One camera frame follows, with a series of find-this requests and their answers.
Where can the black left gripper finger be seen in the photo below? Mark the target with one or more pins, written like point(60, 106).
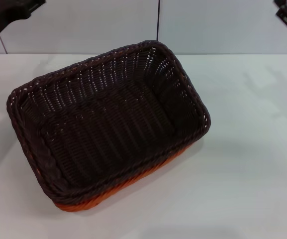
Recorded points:
point(32, 3)

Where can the dark brown woven basket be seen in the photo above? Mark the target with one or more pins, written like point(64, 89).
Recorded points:
point(108, 119)

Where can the orange woven basket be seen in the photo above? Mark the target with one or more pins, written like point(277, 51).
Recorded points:
point(83, 206)

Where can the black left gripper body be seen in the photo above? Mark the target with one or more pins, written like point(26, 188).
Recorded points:
point(1, 15)

